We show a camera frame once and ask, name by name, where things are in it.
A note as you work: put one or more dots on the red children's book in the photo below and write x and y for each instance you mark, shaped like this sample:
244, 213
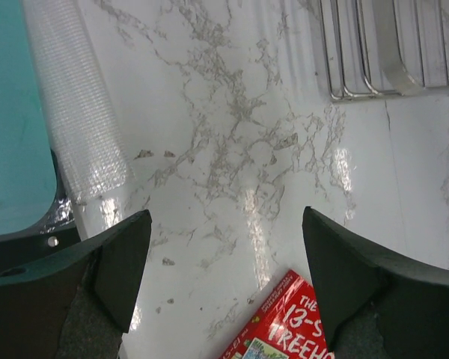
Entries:
286, 325

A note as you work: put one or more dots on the teal cutting board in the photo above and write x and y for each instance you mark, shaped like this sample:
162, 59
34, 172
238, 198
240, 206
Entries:
27, 174

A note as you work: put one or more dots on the clear mesh tape strip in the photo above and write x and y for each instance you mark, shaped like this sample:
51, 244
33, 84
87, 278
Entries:
82, 123

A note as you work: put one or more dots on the wire dish rack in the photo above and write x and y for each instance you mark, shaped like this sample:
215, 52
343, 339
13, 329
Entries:
384, 49

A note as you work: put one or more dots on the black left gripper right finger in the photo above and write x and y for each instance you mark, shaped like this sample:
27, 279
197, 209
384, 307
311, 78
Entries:
373, 301

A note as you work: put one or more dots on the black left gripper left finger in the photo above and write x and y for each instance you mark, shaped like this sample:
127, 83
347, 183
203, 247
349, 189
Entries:
65, 297

